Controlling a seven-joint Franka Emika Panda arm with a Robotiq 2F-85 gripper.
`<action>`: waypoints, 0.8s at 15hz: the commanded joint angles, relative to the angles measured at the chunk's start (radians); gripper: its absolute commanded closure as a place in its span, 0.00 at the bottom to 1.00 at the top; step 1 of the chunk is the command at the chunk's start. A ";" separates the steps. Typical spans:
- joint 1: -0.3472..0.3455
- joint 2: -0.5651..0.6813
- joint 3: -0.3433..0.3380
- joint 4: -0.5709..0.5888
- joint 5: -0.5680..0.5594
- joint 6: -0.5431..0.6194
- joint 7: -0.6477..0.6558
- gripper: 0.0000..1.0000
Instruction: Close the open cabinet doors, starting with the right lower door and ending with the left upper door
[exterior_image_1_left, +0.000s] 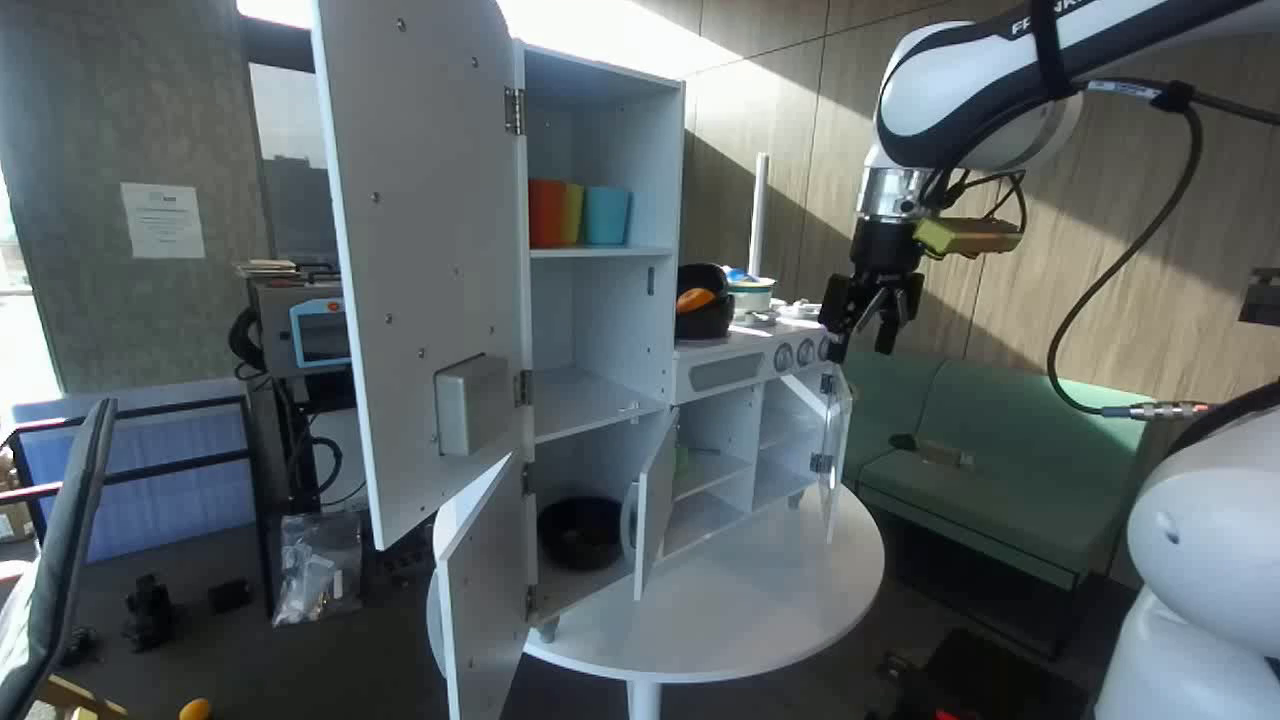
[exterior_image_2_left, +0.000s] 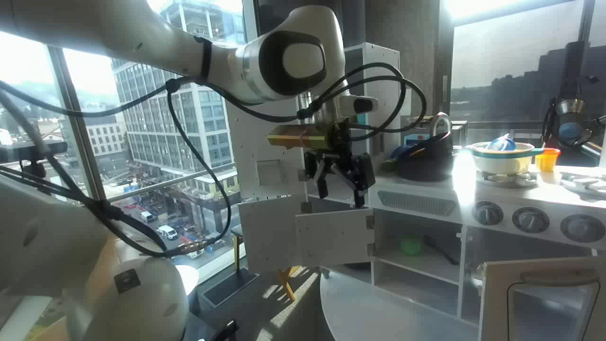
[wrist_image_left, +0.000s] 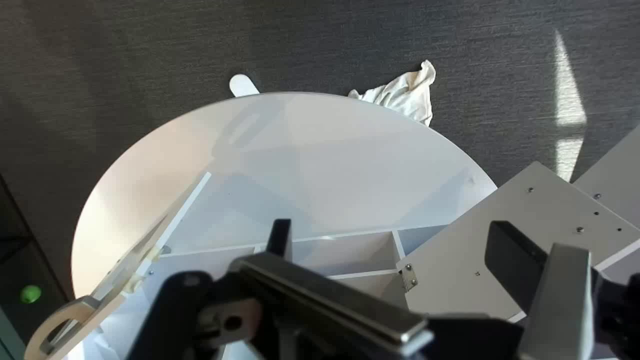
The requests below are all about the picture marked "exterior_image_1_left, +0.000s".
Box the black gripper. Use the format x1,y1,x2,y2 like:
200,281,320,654
818,220,924,362

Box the white cabinet door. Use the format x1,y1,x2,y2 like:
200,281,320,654
312,0,524,547

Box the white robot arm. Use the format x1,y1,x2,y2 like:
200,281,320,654
818,0,1280,720

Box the white toy kitchen cabinet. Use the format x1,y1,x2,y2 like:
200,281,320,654
519,50,837,624

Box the black bowl in cabinet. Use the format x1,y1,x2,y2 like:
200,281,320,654
535,498,620,574

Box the white bowl with green rim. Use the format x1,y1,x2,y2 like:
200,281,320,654
723,268,775,324

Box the white vertical pole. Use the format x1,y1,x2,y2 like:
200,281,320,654
747,153,769,277

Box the green bench sofa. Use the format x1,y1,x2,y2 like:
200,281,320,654
845,350,1144,587

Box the round white table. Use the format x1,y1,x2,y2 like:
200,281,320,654
424,478,887,720

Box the teal cup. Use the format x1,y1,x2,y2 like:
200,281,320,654
585,184,631,249

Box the yellow green cup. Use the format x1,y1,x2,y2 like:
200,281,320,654
560,184,585,249

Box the orange cup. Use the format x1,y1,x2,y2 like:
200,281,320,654
528,181,563,249

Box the grey electronic device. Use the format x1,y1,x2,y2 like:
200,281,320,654
249,277,350,378

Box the clear plastic bag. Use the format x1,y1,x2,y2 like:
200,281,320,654
272,518,365,624

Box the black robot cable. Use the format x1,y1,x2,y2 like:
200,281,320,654
1042,78,1280,419

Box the paper notice on wall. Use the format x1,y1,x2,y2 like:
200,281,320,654
120,184,203,261

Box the black camera stand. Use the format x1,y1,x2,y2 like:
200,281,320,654
0,399,116,720

